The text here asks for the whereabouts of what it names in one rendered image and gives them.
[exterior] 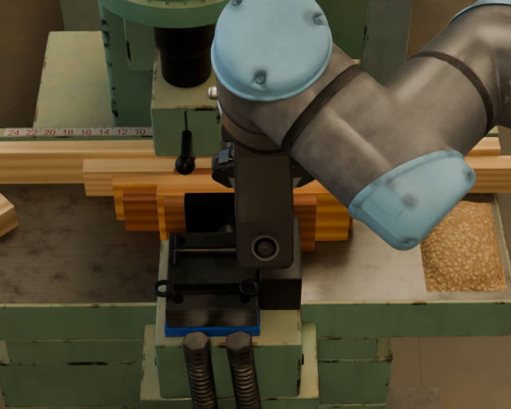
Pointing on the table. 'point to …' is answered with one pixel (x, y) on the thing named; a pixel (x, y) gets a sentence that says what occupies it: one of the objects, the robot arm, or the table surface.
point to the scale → (78, 131)
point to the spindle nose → (185, 54)
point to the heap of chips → (464, 251)
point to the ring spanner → (206, 288)
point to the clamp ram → (209, 212)
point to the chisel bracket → (184, 116)
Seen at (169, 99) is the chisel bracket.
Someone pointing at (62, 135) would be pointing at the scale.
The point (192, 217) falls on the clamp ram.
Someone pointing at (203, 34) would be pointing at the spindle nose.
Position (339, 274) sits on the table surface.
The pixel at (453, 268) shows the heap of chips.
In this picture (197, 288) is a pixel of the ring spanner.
